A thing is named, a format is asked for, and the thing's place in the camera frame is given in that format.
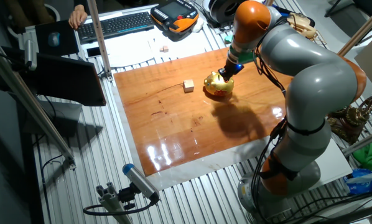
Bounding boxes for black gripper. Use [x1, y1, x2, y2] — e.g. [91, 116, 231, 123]
[218, 60, 245, 83]

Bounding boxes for pale wooden cube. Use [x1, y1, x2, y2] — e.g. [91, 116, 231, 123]
[182, 79, 195, 93]

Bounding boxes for white rounded object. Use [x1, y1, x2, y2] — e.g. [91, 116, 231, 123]
[190, 17, 205, 34]

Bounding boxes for person's bare hand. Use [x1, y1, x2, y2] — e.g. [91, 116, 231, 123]
[68, 4, 88, 30]

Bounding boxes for gold piggy bank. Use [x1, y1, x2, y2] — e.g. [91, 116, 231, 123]
[203, 71, 235, 96]

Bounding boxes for black filament spool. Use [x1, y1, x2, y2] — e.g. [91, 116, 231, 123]
[208, 0, 240, 28]

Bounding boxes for glossy wooden board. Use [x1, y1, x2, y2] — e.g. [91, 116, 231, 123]
[113, 47, 294, 177]

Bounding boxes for black orange teach pendant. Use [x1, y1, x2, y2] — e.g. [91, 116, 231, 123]
[150, 0, 200, 34]

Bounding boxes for cream vintage telephone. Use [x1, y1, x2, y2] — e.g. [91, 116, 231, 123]
[287, 11, 317, 40]

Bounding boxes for white paper sheets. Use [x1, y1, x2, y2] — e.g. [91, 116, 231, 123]
[105, 29, 220, 68]

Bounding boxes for black keyboard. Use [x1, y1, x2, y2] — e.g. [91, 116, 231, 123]
[76, 11, 156, 44]

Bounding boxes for brown vintage telephone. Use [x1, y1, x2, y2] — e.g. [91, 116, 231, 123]
[327, 88, 372, 146]

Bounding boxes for black smartphone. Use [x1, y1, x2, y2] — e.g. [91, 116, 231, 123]
[86, 46, 102, 58]

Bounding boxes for black monitor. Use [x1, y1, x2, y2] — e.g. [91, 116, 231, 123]
[1, 46, 108, 107]

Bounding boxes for black mouse pad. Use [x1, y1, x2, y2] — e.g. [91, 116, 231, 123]
[34, 19, 80, 57]

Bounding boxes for blue tissue pack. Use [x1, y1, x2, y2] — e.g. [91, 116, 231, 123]
[343, 168, 372, 195]

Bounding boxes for grey computer mouse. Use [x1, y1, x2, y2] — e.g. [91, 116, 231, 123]
[47, 31, 61, 47]

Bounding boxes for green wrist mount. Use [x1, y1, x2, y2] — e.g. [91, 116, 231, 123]
[224, 34, 257, 65]

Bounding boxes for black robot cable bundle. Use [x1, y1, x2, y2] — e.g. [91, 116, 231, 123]
[250, 17, 299, 224]

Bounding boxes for silver camera with blue cap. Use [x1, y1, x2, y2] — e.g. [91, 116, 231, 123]
[122, 163, 160, 202]

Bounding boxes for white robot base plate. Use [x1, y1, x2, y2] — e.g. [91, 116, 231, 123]
[310, 138, 353, 190]

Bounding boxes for aluminium frame beam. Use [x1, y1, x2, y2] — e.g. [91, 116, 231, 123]
[0, 43, 77, 170]
[337, 1, 372, 57]
[342, 127, 372, 157]

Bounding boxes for black camera ball mount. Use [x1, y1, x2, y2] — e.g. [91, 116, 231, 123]
[117, 183, 137, 211]

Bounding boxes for aluminium camera stand profile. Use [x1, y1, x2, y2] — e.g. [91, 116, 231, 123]
[95, 182, 133, 224]

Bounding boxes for black camera cable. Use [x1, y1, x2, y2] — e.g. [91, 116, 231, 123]
[82, 198, 158, 217]

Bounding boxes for silver depth camera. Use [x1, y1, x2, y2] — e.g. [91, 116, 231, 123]
[23, 39, 38, 72]

